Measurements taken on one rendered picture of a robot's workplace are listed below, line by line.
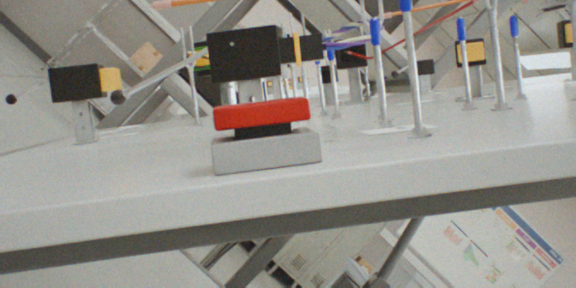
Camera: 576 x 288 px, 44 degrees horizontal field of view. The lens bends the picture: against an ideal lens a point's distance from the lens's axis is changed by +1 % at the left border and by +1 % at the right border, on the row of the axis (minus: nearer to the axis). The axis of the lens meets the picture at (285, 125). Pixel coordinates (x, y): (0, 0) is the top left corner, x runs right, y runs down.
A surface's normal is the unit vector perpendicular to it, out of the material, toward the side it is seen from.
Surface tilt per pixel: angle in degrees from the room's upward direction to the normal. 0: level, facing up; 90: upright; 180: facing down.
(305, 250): 90
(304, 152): 90
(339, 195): 90
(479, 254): 90
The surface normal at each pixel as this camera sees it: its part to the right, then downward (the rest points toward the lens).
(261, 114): 0.09, 0.04
